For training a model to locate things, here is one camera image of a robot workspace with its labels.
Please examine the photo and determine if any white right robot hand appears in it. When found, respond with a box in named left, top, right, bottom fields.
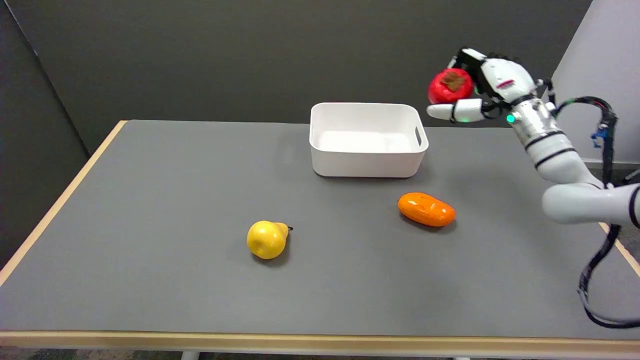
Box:
left=426, top=47, right=538, bottom=124

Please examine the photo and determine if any red persimmon fruit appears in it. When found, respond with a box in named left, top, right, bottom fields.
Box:
left=427, top=68, right=474, bottom=105

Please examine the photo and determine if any white plastic box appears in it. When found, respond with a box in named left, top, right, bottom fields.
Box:
left=309, top=102, right=429, bottom=179

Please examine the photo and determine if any orange oblong fruit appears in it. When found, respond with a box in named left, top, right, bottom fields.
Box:
left=397, top=192, right=457, bottom=228

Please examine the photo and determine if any yellow pear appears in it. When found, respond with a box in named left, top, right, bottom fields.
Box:
left=246, top=220, right=294, bottom=260

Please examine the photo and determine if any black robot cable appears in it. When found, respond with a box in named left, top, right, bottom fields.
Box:
left=542, top=79, right=640, bottom=329

